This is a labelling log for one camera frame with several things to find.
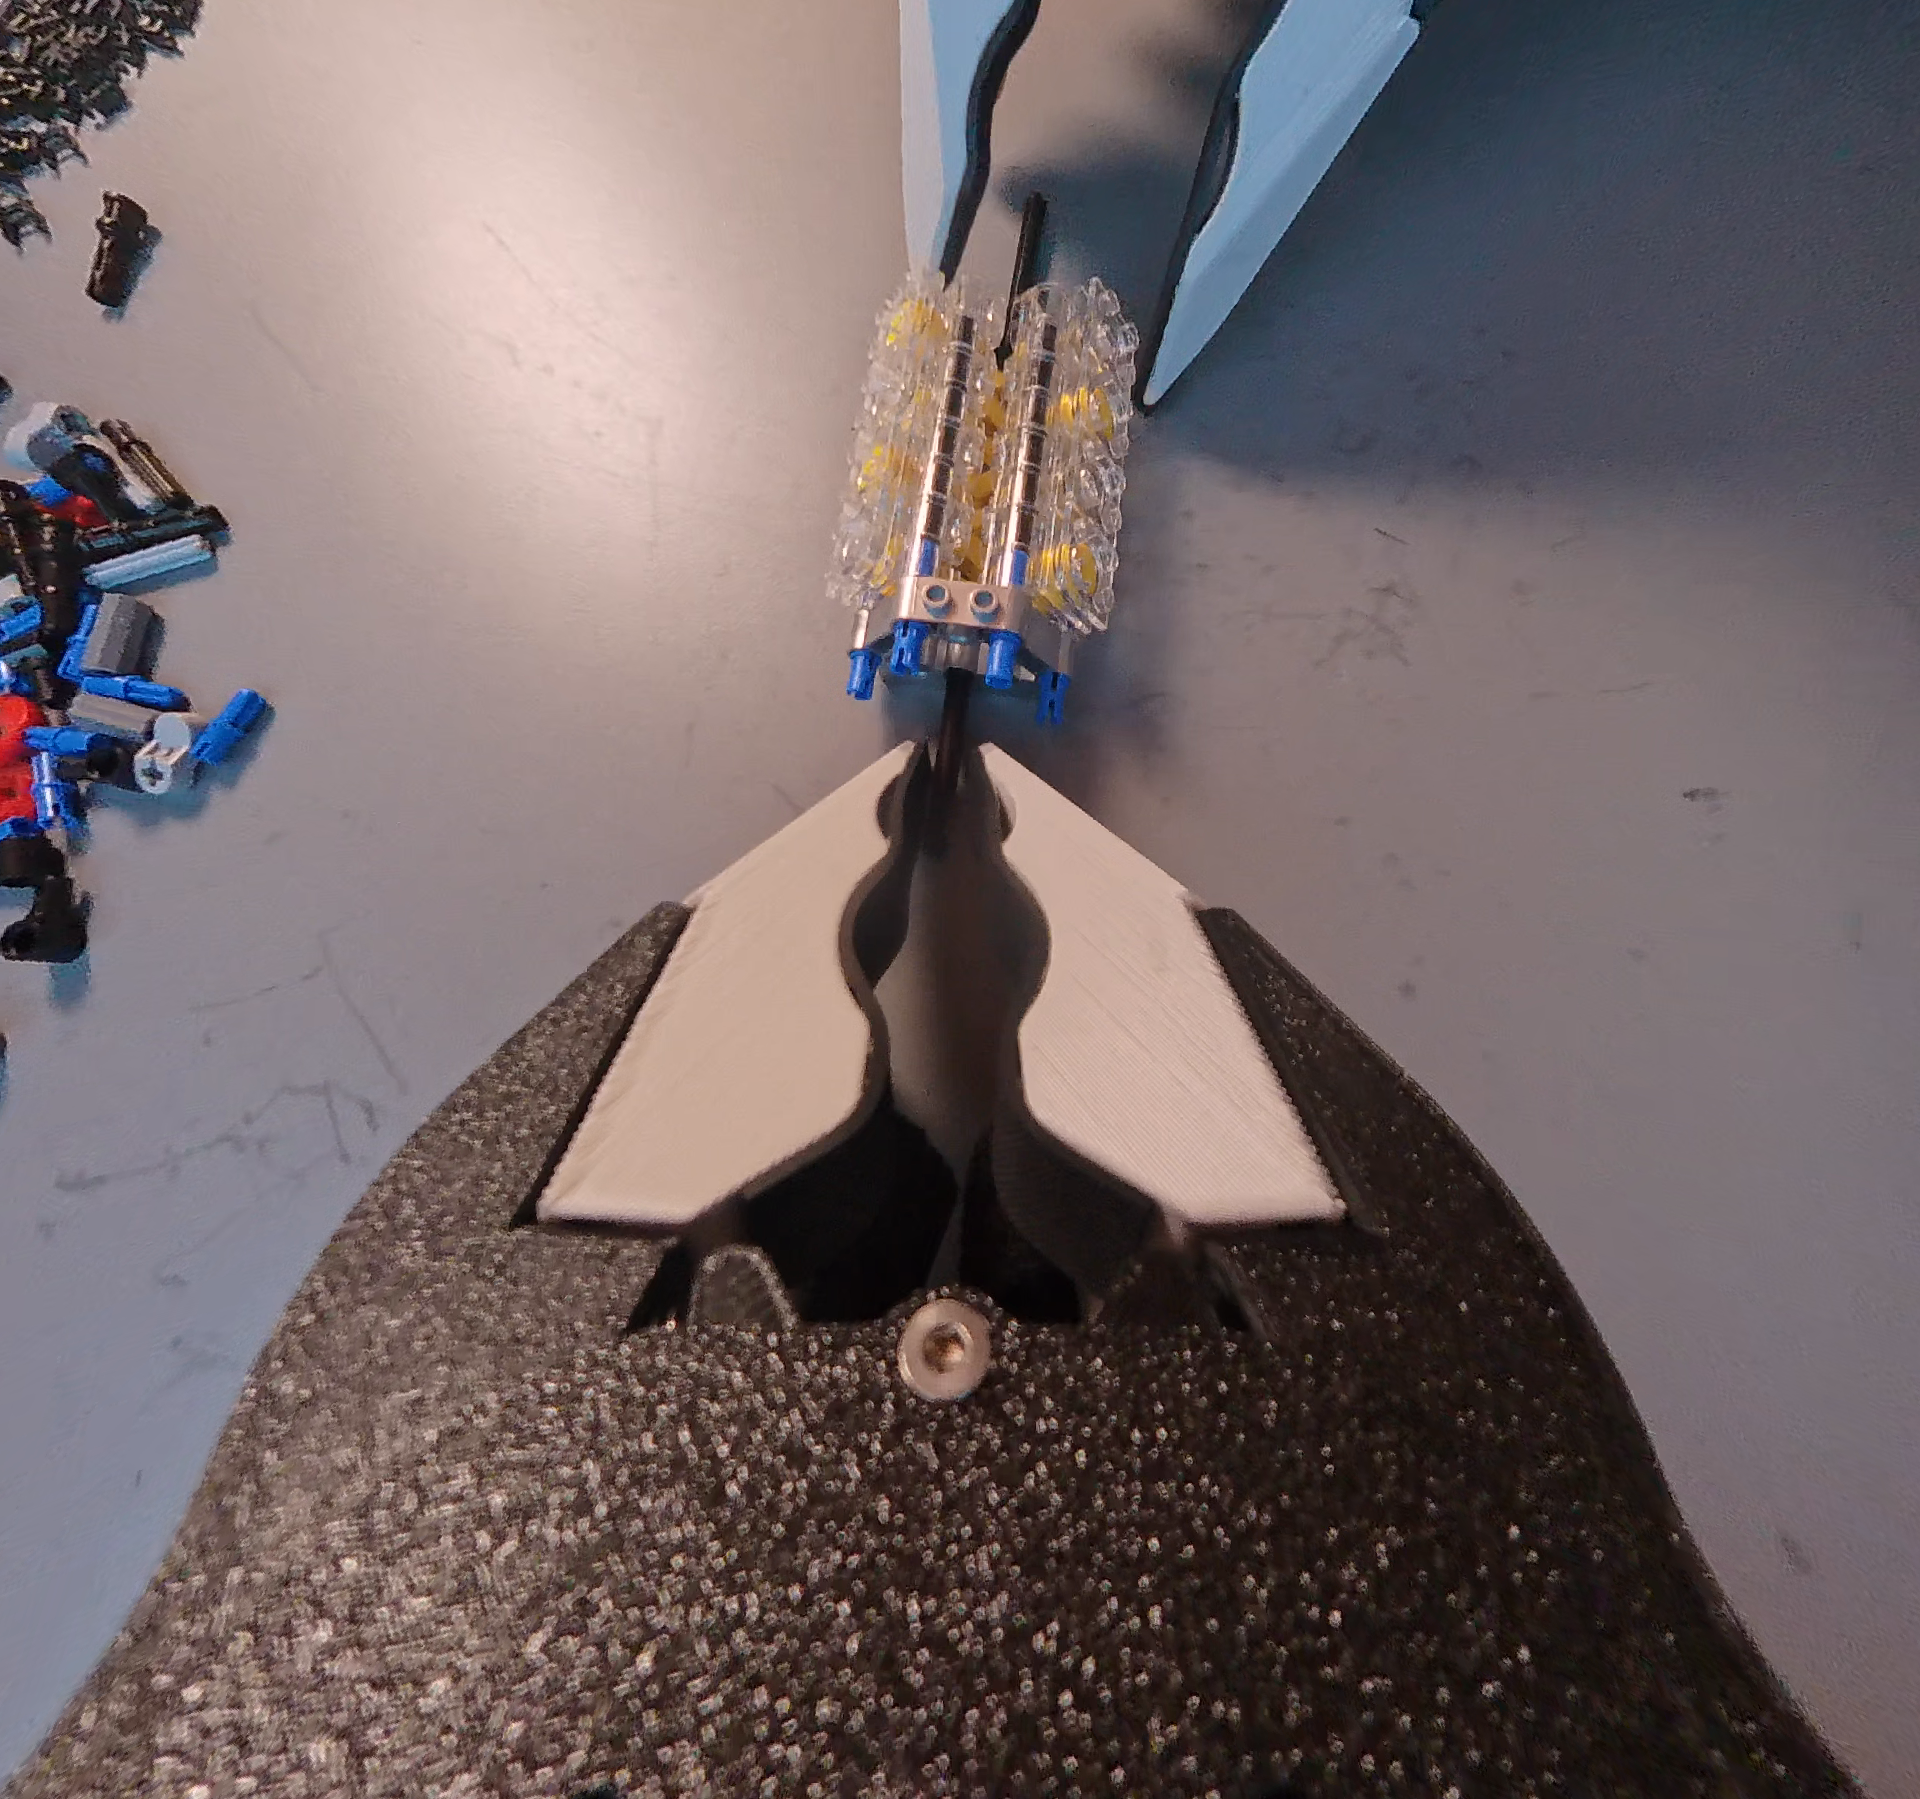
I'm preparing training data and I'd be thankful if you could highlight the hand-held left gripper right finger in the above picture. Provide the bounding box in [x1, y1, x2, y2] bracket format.
[966, 742, 1348, 1234]

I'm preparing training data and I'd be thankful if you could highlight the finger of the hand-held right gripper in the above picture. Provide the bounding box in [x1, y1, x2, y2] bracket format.
[1138, 0, 1469, 408]
[898, 0, 1086, 290]

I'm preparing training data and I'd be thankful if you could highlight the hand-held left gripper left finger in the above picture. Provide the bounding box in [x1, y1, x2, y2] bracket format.
[531, 739, 937, 1231]

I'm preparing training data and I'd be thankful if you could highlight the clear toy brick engine model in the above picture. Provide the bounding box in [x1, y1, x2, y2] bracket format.
[828, 191, 1135, 781]

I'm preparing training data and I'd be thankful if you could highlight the grey desk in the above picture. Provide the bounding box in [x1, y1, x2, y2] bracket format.
[0, 0, 1920, 1799]

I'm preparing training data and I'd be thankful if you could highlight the pile of mixed toy parts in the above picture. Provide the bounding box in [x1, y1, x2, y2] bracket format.
[0, 382, 273, 967]

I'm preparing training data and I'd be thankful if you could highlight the black toy connector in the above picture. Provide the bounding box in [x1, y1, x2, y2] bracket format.
[83, 191, 159, 317]

